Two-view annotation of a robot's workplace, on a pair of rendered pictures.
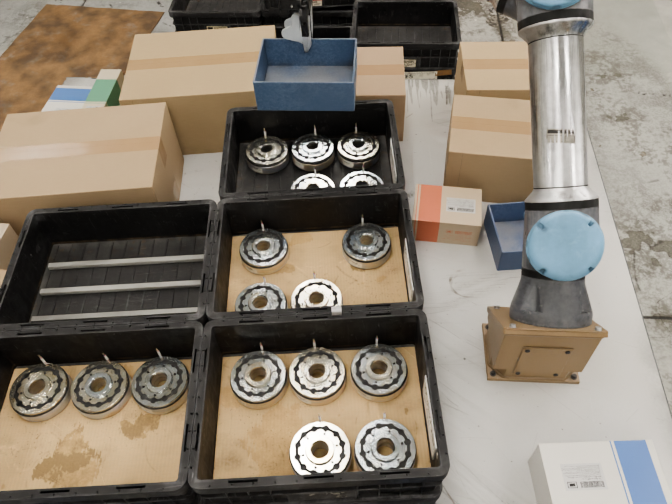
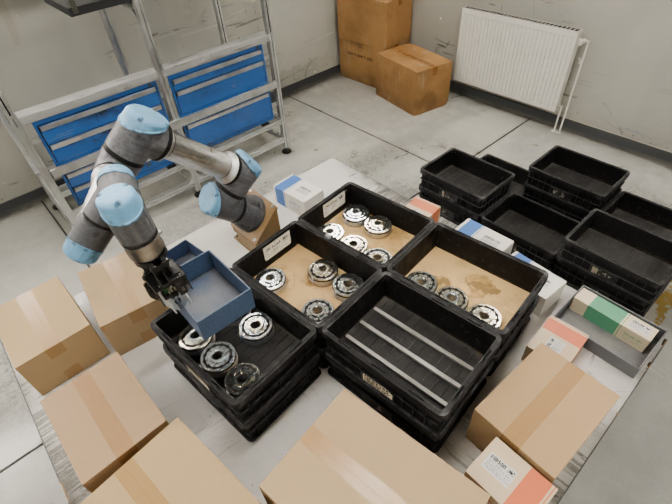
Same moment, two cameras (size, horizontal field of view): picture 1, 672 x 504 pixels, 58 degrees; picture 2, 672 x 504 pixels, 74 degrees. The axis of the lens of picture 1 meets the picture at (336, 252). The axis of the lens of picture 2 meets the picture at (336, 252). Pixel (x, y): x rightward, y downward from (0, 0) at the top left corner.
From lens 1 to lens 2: 1.60 m
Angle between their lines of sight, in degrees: 77
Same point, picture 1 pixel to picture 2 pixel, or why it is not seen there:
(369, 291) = (294, 267)
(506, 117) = (112, 290)
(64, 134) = not seen: outside the picture
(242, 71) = (167, 467)
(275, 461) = (395, 238)
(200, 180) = not seen: hidden behind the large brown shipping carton
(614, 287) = (196, 237)
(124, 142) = (329, 458)
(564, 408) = not seen: hidden behind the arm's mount
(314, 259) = (298, 297)
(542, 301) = (254, 200)
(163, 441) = (434, 269)
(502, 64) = (42, 325)
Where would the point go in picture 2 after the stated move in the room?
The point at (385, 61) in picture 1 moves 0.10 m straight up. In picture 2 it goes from (72, 395) to (54, 376)
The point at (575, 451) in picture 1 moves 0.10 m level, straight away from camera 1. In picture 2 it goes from (296, 195) to (273, 196)
